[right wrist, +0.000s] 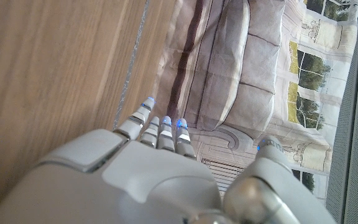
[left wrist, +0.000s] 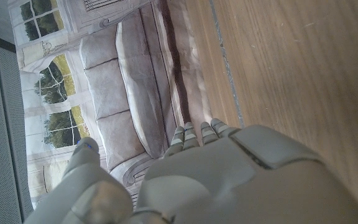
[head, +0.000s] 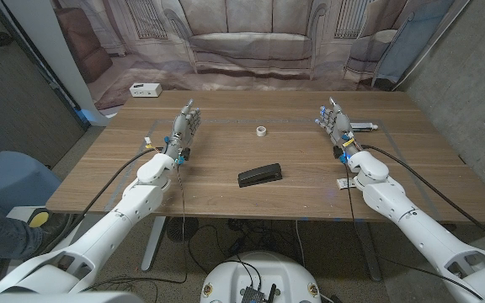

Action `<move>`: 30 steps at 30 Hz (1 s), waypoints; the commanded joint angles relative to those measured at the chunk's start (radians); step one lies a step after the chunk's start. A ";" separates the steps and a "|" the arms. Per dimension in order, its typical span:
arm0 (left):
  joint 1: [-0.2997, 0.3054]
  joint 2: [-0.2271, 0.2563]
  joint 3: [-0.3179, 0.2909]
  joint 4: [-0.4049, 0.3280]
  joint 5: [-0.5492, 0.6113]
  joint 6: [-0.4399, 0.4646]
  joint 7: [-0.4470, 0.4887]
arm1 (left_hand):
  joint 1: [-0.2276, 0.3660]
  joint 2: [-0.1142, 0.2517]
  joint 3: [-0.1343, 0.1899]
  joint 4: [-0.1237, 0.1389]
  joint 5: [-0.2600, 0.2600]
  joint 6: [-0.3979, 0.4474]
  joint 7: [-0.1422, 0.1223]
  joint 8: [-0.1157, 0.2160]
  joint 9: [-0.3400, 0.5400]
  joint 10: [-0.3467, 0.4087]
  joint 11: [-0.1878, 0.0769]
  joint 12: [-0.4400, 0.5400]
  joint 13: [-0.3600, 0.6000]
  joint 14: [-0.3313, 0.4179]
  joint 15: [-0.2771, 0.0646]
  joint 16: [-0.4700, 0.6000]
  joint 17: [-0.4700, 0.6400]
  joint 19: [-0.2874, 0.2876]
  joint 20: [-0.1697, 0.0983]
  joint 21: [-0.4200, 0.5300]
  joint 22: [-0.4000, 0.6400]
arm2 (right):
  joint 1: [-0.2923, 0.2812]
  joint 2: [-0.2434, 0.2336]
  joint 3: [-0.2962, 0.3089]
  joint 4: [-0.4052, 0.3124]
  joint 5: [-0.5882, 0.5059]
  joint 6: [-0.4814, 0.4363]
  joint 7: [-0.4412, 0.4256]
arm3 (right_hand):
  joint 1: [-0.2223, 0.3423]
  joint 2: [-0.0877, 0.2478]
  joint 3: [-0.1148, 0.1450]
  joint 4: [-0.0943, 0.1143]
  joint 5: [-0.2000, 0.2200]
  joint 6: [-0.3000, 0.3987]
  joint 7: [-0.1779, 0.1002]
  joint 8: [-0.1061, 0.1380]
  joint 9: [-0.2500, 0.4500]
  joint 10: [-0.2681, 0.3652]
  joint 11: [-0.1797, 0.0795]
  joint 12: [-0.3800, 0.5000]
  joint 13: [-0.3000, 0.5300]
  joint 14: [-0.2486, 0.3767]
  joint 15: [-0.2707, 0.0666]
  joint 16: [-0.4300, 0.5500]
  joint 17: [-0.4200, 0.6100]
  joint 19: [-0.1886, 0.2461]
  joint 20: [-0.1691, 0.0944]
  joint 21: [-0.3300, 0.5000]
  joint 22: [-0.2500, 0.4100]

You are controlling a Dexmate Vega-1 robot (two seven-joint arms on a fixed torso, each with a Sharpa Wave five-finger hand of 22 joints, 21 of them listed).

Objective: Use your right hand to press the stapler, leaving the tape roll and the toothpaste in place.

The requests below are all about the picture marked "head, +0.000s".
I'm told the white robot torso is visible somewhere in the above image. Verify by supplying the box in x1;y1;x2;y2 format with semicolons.
200;251;322;303

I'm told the grey table leg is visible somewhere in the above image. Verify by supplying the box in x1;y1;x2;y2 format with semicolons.
354;221;383;282

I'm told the black looped floor cable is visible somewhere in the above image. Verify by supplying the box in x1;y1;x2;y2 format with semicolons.
186;224;264;291

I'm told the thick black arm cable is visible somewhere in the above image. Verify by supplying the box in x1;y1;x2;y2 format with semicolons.
360;144;485;253
63;146;164;237

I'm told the yellow foot pedal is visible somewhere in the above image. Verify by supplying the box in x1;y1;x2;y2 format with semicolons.
27;209;52;229

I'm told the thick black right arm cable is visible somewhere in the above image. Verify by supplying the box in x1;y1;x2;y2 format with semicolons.
360;144;485;253

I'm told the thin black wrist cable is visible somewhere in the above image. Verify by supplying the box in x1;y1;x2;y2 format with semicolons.
176;164;189;284
343;162;485;300

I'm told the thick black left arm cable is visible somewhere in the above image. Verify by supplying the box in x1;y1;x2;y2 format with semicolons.
63;146;164;237

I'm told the white table leg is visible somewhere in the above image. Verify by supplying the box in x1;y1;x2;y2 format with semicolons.
141;216;168;273

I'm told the white power box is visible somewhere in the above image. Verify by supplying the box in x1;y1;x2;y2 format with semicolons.
129;82;163;98

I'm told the thin black left wrist cable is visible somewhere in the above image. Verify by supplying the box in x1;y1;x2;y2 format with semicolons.
176;164;189;284

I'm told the round black floor fan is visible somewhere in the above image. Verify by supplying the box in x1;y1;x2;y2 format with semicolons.
166;216;200;244

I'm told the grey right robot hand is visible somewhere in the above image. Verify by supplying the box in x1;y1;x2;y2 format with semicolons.
314;97;362;161

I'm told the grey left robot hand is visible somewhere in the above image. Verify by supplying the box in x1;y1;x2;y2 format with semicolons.
163;98;202;163

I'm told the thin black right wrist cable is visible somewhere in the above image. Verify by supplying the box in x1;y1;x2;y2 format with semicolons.
343;162;485;300

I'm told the printed sofa backdrop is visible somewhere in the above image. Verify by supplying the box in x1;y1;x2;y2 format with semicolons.
51;0;471;117

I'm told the white toothpaste tube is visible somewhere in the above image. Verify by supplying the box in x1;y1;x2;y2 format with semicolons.
349;121;380;133

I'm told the blue grey stool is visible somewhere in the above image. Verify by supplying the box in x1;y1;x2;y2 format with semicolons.
0;151;62;215

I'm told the black torso electronics module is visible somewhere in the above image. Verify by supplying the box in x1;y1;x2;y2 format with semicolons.
239;284;278;303

